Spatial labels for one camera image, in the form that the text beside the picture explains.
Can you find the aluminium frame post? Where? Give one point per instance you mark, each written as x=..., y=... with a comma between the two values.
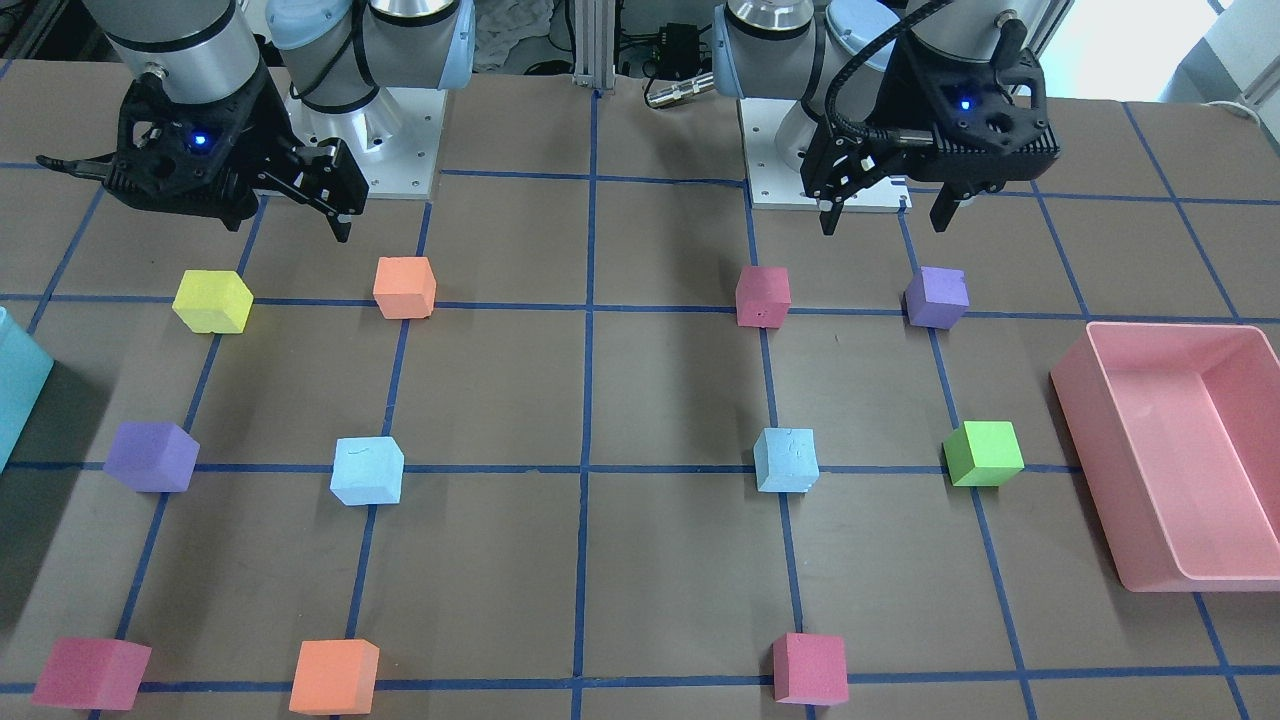
x=593, y=37

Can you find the purple foam block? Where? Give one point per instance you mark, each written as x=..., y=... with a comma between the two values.
x=152, y=456
x=937, y=297

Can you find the purple foam block top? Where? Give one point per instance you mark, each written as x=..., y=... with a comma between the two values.
x=937, y=297

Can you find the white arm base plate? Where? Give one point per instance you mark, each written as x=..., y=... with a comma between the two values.
x=395, y=139
x=775, y=133

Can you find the pink foam block bottom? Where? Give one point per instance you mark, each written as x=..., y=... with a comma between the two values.
x=810, y=669
x=92, y=674

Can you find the pink foam block top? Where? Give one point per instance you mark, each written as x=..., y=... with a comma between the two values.
x=762, y=297

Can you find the orange foam block top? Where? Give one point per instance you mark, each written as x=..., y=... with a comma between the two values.
x=405, y=288

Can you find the pink foam block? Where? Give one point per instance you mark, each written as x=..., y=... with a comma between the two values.
x=92, y=674
x=810, y=669
x=762, y=297

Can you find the orange foam block bottom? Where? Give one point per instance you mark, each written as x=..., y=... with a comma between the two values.
x=335, y=677

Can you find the silver cable connector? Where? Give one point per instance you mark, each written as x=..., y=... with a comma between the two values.
x=679, y=92

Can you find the black electronics box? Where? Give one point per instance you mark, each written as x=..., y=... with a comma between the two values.
x=677, y=50

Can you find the orange foam block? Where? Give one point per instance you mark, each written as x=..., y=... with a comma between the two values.
x=405, y=288
x=335, y=677

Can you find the teal plastic bin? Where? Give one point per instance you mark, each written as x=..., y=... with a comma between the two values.
x=25, y=367

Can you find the light blue foam block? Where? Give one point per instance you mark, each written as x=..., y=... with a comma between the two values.
x=367, y=471
x=786, y=460

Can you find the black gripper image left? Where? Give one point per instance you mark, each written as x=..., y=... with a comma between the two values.
x=256, y=132

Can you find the yellow foam block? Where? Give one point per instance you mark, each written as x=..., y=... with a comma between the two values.
x=213, y=301

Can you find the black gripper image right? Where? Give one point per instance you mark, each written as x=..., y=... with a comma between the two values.
x=893, y=108

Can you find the green foam block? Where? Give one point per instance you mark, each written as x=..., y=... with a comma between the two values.
x=983, y=454

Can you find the pink plastic bin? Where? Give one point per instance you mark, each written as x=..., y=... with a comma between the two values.
x=1176, y=427

